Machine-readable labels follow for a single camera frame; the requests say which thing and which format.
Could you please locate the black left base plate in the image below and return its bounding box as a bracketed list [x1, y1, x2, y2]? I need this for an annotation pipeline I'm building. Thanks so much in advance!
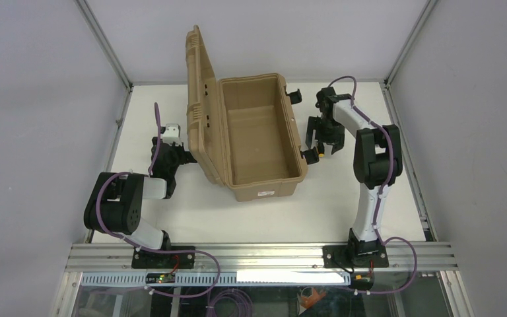
[131, 245, 195, 269]

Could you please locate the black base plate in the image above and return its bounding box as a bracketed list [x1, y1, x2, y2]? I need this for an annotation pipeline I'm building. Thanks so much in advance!
[322, 244, 389, 269]
[131, 245, 195, 269]

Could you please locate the aluminium mounting rail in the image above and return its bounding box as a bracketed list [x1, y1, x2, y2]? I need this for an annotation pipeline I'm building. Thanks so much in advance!
[65, 242, 459, 272]

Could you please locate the coiled purple cable below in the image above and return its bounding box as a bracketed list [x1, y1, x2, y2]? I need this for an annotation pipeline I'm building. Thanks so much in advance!
[206, 287, 254, 317]

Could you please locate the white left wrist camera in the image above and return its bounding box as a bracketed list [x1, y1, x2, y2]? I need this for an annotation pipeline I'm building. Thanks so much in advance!
[161, 123, 182, 146]

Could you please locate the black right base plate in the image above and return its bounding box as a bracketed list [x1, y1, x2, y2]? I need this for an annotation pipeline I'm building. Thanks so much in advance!
[322, 244, 389, 269]

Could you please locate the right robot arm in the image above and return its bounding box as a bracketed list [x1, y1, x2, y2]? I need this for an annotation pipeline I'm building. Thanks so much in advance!
[302, 86, 403, 269]

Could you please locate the orange object under table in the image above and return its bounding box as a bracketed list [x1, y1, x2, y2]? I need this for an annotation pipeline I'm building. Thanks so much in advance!
[298, 287, 327, 309]

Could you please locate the tan plastic toolbox bin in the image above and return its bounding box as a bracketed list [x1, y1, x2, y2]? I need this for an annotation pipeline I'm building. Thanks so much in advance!
[186, 26, 308, 202]

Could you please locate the white slotted cable duct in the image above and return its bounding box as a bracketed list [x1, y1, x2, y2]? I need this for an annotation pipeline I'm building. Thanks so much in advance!
[81, 270, 351, 288]

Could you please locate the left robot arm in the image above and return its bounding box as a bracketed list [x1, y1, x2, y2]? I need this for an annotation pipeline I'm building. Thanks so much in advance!
[83, 137, 197, 252]

